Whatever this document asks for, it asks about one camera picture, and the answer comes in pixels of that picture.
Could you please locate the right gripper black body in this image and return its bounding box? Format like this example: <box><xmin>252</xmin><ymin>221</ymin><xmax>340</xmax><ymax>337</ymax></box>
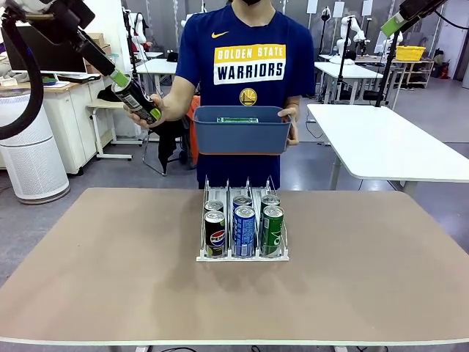
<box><xmin>399</xmin><ymin>0</ymin><xmax>450</xmax><ymax>21</ymax></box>

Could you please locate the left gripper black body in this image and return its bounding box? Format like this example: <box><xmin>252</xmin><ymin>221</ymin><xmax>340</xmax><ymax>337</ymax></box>
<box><xmin>36</xmin><ymin>0</ymin><xmax>96</xmax><ymax>45</ymax></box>

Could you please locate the blue plastic basket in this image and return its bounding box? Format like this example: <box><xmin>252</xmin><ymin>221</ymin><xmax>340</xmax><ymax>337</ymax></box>
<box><xmin>193</xmin><ymin>105</ymin><xmax>292</xmax><ymax>155</ymax></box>

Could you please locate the person's right forearm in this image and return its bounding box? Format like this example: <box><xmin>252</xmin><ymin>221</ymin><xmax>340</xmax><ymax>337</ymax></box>
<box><xmin>160</xmin><ymin>75</ymin><xmax>202</xmax><ymax>122</ymax></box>

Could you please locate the white can dispenser rack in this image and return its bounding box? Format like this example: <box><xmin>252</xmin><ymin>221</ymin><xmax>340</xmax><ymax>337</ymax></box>
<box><xmin>196</xmin><ymin>175</ymin><xmax>290</xmax><ymax>263</ymax></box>

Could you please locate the person's right hand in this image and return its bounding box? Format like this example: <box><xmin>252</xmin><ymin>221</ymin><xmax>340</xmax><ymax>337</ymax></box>
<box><xmin>127</xmin><ymin>93</ymin><xmax>173</xmax><ymax>129</ymax></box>

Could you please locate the person's left hand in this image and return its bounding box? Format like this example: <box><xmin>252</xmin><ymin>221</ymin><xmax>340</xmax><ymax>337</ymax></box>
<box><xmin>278</xmin><ymin>103</ymin><xmax>300</xmax><ymax>147</ymax></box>

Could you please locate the yellow plastic crate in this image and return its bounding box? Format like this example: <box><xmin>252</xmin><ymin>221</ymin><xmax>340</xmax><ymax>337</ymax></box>
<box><xmin>395</xmin><ymin>45</ymin><xmax>426</xmax><ymax>62</ymax></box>

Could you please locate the black hat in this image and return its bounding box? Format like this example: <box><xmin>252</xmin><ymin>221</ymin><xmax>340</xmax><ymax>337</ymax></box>
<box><xmin>97</xmin><ymin>86</ymin><xmax>125</xmax><ymax>103</ymax></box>

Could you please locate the black computer monitor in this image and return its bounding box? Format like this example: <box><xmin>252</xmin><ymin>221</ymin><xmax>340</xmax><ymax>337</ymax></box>
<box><xmin>1</xmin><ymin>25</ymin><xmax>88</xmax><ymax>74</ymax></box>

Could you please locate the black tripod stand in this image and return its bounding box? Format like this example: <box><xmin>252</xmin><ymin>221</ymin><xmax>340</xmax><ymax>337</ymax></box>
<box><xmin>364</xmin><ymin>31</ymin><xmax>400</xmax><ymax>108</ymax></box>

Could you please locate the small white side table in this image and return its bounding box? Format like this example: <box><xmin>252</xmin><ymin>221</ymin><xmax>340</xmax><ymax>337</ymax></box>
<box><xmin>86</xmin><ymin>94</ymin><xmax>143</xmax><ymax>161</ymax></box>

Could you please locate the wooden shelf rack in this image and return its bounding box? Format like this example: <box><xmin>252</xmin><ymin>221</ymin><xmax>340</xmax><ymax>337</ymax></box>
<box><xmin>391</xmin><ymin>58</ymin><xmax>435</xmax><ymax>89</ymax></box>

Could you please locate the thin black pole stand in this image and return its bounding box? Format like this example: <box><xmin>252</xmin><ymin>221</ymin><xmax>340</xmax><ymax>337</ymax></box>
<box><xmin>336</xmin><ymin>16</ymin><xmax>353</xmax><ymax>100</ymax></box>

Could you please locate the white background desk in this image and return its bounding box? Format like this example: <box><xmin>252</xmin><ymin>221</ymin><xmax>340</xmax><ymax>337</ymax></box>
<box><xmin>136</xmin><ymin>58</ymin><xmax>184</xmax><ymax>97</ymax></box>

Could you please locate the long white background table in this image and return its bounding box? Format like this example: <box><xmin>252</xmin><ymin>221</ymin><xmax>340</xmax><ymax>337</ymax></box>
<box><xmin>314</xmin><ymin>61</ymin><xmax>384</xmax><ymax>106</ymax></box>

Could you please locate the black office chair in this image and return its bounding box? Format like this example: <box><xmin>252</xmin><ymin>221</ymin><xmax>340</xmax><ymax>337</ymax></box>
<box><xmin>141</xmin><ymin>95</ymin><xmax>201</xmax><ymax>176</ymax></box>

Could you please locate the black jacket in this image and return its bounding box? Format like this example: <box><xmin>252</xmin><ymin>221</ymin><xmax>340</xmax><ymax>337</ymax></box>
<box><xmin>157</xmin><ymin>120</ymin><xmax>188</xmax><ymax>173</ymax></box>

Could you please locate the large white table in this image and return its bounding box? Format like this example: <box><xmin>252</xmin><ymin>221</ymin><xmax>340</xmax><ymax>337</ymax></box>
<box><xmin>306</xmin><ymin>103</ymin><xmax>469</xmax><ymax>197</ymax></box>

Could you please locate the white cylindrical air purifier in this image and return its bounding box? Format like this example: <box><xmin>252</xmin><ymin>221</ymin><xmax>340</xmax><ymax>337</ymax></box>
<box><xmin>0</xmin><ymin>91</ymin><xmax>70</xmax><ymax>205</ymax></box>

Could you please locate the orange cloth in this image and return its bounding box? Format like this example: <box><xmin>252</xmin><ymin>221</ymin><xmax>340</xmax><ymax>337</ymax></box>
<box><xmin>187</xmin><ymin>95</ymin><xmax>202</xmax><ymax>166</ymax></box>

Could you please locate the person in blue shirt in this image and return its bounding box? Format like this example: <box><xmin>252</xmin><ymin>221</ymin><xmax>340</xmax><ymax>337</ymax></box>
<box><xmin>175</xmin><ymin>0</ymin><xmax>316</xmax><ymax>190</ymax></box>

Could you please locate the right arm black cable bundle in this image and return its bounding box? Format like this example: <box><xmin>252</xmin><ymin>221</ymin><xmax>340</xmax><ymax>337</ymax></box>
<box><xmin>434</xmin><ymin>9</ymin><xmax>469</xmax><ymax>31</ymax></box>

